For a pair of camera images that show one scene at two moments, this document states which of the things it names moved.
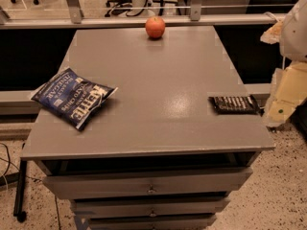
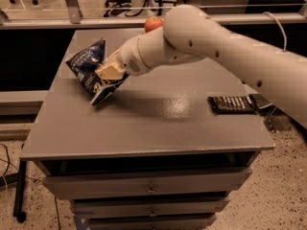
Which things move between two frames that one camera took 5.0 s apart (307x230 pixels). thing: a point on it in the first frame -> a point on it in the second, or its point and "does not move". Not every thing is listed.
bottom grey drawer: [170, 222] does not move
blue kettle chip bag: [73, 99] -> [83, 65]
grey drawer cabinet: [169, 149] does not move
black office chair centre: [122, 6] does not move
